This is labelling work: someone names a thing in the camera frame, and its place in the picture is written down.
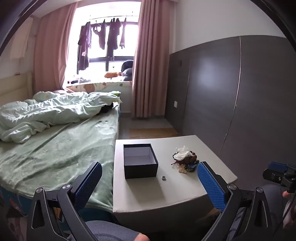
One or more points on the white wall socket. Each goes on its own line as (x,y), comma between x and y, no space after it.
(176,103)

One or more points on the dark bag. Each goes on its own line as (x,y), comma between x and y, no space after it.
(127,69)

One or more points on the orange plush toy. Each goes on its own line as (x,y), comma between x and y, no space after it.
(111,75)

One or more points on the person's left hand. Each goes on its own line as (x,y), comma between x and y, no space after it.
(141,238)

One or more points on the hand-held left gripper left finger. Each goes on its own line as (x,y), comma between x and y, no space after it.
(89,185)

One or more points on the beige headboard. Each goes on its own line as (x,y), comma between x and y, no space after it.
(13,88)

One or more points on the gold butterfly hair clip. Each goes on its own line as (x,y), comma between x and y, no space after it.
(182,169)

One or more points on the person's right hand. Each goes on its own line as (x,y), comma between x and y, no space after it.
(291,215)

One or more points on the dark hanging garment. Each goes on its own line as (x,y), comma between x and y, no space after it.
(100,38)
(123,34)
(113,39)
(83,51)

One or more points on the light green quilt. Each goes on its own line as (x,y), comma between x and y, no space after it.
(46,111)

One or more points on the clothes drying rod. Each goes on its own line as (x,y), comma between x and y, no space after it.
(101,18)

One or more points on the pink curtain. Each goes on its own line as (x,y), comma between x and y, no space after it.
(50,51)
(150,58)

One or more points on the window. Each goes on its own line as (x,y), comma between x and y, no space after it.
(99,60)

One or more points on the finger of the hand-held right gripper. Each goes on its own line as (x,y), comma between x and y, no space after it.
(270,175)
(276,165)

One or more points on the bear print window seat cushion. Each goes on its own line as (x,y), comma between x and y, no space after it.
(92,87)

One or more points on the bed with green sheet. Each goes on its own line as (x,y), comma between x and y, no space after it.
(57,157)

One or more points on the white table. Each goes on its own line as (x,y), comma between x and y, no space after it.
(180,192)

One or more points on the green packet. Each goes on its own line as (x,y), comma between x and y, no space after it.
(116,93)

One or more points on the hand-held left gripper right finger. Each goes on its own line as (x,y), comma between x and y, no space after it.
(211,185)

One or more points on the dark blue box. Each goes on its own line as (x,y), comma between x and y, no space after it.
(130,172)

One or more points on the beige hanging cloth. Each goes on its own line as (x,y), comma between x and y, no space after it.
(22,39)

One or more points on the pile of clothes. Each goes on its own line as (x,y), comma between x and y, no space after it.
(79,80)

